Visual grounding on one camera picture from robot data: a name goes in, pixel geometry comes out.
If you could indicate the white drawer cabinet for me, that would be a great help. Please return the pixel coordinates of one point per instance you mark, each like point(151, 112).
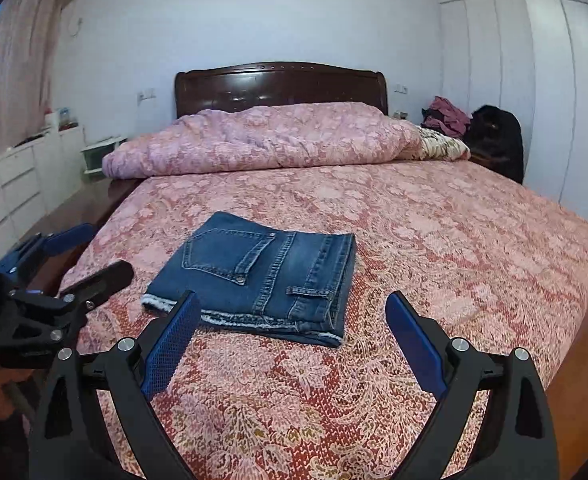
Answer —
point(24, 175)

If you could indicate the black bag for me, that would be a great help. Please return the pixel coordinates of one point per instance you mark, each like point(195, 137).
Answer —
point(494, 140)

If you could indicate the red floral patterned bedspread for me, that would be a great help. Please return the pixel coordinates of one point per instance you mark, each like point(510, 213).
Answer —
point(424, 240)

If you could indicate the floral pillow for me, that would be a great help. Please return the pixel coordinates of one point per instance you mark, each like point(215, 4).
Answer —
point(444, 147)

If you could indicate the dark red clothes pile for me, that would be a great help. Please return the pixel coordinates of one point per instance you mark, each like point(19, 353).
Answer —
point(446, 112)

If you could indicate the dark wooden headboard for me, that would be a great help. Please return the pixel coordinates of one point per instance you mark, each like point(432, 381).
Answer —
point(274, 85)

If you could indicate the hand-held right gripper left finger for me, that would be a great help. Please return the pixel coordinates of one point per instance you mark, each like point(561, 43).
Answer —
point(171, 345)

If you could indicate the dark wooden bed frame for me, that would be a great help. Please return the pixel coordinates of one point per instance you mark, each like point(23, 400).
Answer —
point(89, 205)

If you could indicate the white wardrobe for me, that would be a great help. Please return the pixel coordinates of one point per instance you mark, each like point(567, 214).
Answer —
point(524, 85)

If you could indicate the pink curtain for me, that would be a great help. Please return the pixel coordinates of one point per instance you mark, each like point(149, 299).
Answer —
point(19, 60)

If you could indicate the white wall socket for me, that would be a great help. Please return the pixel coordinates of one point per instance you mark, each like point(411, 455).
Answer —
point(401, 88)
point(146, 95)

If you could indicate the pink floral duvet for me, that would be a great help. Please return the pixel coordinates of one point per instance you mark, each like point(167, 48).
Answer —
point(274, 135)

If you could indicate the blue denim pants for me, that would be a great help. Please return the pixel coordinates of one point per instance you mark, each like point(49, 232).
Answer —
point(254, 280)

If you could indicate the white bottle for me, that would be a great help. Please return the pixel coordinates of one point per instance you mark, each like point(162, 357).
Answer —
point(51, 121)

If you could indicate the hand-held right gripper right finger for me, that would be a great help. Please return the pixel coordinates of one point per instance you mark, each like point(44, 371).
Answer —
point(416, 345)

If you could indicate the white green storage box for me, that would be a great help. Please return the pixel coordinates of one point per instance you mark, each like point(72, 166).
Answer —
point(99, 157)

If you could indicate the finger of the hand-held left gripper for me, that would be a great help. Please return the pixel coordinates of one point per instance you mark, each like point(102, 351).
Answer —
point(106, 277)
point(69, 239)

